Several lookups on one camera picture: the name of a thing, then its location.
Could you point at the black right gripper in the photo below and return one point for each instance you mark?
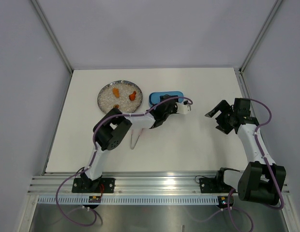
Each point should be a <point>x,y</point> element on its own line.
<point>223,107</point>

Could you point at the aluminium frame post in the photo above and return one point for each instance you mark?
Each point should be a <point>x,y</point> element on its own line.
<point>47,26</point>
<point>262,32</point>

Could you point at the white slotted cable duct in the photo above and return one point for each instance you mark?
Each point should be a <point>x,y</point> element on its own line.
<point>130,200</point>

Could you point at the left aluminium frame post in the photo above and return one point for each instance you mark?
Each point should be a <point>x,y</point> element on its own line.
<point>47,26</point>

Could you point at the blue lunch box lid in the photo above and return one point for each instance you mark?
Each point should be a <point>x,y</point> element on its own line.
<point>156,97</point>

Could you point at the right side aluminium rail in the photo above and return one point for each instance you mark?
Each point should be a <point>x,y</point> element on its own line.
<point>248,131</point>

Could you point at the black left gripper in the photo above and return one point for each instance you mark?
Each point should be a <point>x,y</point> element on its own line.
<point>174,109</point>

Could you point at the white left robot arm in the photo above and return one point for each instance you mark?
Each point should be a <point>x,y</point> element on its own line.
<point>109,132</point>

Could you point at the aluminium rail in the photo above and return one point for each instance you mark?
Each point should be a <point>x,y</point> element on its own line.
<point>248,131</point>
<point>127,183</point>

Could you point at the right aluminium frame post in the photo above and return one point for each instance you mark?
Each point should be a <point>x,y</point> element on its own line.
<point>262,32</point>

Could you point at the aluminium front rail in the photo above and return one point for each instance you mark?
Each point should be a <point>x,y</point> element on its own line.
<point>127,183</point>

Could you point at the pink metal tongs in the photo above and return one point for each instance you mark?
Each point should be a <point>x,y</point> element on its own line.
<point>135,135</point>

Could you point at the speckled ceramic plate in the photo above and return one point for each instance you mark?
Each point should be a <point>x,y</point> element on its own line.
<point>106,98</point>

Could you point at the dark red chicken drumstick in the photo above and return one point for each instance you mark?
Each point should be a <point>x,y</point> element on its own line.
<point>132,96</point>

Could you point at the orange fried fish piece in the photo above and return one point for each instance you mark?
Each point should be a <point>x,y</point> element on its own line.
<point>116,92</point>

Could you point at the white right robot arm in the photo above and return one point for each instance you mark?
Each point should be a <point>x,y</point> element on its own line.
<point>262,180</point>

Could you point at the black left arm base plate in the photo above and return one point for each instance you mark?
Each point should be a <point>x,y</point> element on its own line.
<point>101,185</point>

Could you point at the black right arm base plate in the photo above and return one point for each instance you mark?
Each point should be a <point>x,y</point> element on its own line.
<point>213,185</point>

